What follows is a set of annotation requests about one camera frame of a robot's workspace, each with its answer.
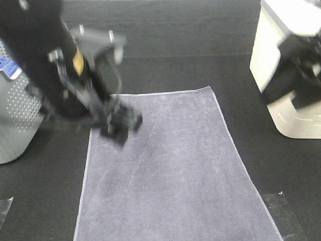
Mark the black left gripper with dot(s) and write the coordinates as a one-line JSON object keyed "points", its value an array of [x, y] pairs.
{"points": [[106, 111]]}

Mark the clear tape strip left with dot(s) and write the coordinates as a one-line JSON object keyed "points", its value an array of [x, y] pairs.
{"points": [[5, 205]]}

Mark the clear tape strip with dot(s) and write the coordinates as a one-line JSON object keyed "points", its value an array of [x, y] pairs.
{"points": [[5, 205], [283, 216]]}

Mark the grey perforated laundry basket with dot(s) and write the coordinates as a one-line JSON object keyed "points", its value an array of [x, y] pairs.
{"points": [[20, 114]]}

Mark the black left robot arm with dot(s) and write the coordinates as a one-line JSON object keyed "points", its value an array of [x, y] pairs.
{"points": [[73, 71]]}

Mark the grey towel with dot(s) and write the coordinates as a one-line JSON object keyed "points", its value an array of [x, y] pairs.
{"points": [[180, 177]]}

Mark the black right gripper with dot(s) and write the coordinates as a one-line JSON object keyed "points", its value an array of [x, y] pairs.
{"points": [[294, 72]]}

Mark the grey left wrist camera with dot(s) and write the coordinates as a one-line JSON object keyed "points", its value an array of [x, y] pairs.
{"points": [[95, 43]]}

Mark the blue towel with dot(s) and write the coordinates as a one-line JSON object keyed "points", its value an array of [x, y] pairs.
{"points": [[10, 68]]}

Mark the cream white storage basket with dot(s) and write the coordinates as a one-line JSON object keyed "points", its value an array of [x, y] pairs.
{"points": [[277, 20]]}

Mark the clear tape strip right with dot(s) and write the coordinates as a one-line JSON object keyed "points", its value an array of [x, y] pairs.
{"points": [[283, 216]]}

